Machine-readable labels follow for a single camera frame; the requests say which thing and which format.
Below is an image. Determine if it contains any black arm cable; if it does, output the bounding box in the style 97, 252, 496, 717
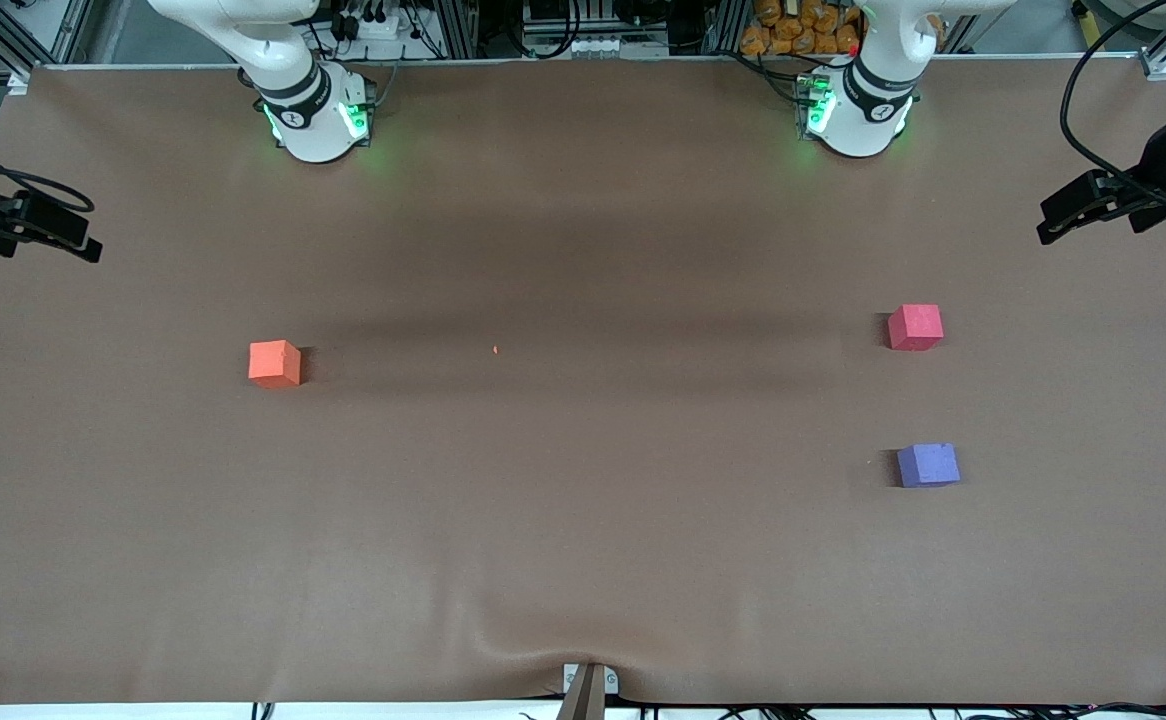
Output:
1059, 0, 1166, 201
0, 122, 96, 216

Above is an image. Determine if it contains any white terminal strip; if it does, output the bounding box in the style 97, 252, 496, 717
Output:
536, 37, 626, 58

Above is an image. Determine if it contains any white power strip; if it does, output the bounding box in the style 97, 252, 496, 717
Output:
341, 8, 402, 43

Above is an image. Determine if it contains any large smooth table mat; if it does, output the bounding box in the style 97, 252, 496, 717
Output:
0, 58, 1166, 707

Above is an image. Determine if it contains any aluminium frame post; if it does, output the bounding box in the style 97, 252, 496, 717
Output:
433, 0, 480, 59

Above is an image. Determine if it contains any metal clamp bracket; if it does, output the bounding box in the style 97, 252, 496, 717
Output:
559, 662, 621, 720

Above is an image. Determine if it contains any red foam block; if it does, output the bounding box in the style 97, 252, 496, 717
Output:
888, 304, 944, 352

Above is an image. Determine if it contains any purple foam block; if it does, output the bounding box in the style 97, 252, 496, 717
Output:
896, 443, 962, 489

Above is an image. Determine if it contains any pile of orange objects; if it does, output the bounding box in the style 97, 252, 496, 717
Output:
740, 0, 864, 58

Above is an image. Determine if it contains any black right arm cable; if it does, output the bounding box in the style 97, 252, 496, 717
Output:
0, 122, 96, 216

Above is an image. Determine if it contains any orange foam block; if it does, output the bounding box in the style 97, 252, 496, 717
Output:
248, 340, 303, 389

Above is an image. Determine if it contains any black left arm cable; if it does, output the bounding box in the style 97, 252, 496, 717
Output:
1059, 0, 1166, 201

